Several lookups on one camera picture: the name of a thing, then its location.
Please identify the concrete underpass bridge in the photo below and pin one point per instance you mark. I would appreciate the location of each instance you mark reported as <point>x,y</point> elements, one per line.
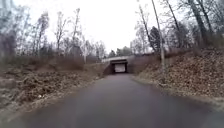
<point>117,62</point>

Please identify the grey asphalt path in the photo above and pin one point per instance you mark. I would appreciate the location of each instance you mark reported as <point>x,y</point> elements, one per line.
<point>118,100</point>

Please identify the pale lamp pole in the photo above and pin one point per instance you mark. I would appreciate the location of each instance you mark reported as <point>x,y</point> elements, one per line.
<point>161,46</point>

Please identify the row of bare trees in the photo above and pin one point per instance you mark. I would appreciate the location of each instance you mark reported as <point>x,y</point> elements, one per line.
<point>50,36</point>
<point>186,30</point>

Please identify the leaf-covered brown embankment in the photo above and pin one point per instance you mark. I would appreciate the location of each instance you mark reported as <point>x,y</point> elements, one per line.
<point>190,71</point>
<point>36,85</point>

